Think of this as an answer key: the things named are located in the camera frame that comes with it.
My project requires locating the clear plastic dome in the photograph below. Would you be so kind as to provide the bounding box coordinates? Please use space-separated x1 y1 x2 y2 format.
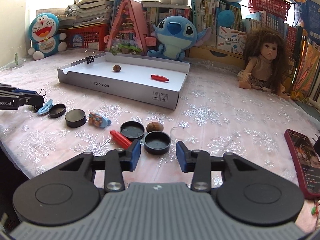
170 127 191 142

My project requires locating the light blue plastic clip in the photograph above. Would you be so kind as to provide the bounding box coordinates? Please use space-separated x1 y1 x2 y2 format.
37 99 53 115

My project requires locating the brown walnut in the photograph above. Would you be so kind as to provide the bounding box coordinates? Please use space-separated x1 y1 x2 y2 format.
112 64 121 73
146 121 164 133

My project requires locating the black round puck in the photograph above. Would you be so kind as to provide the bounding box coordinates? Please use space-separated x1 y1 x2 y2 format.
65 109 87 128

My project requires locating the black round open lid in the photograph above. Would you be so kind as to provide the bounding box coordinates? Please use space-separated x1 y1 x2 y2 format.
120 121 145 141

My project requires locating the colourful patterned blue clip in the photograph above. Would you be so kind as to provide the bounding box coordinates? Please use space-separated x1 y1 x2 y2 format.
88 112 112 128

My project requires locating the Doraemon plush toy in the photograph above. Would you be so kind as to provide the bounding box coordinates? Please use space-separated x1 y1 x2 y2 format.
28 12 67 60

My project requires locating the white cardboard tray box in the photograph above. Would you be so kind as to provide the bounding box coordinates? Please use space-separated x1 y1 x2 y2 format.
57 53 190 109

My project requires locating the black binder clip on edge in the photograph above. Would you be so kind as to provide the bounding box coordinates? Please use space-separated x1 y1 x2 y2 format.
85 50 95 64

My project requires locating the red crayon in tray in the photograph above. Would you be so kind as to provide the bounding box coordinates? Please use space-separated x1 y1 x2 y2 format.
151 74 169 82

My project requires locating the brown walnut in tray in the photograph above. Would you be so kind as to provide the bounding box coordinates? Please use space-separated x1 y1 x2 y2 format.
112 64 121 73

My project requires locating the red plastic crate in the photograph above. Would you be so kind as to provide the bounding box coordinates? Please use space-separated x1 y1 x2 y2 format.
57 23 109 51

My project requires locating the red cased smartphone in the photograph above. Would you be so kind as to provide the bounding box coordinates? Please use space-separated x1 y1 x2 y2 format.
284 129 319 199

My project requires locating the wooden drawer shelf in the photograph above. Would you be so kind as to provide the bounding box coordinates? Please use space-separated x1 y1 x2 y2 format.
188 45 245 68

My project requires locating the stack of books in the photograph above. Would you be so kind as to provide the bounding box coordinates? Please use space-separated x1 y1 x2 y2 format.
58 0 122 29

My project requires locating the white pencil print box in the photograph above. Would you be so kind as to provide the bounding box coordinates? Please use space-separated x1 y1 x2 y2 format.
216 27 247 55

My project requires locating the pink triangular toy house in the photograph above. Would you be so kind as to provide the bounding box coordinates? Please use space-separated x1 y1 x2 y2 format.
104 0 157 55

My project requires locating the blue Stitch plush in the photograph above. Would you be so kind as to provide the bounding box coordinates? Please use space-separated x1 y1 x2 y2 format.
147 16 212 61

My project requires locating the brown haired doll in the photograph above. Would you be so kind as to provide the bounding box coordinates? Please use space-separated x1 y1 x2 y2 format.
237 28 290 100

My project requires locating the row of shelf books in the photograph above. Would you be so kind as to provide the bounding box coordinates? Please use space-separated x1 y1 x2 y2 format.
142 0 302 59

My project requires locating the red wire basket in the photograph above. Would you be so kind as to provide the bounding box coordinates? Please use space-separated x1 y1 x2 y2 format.
247 0 291 21

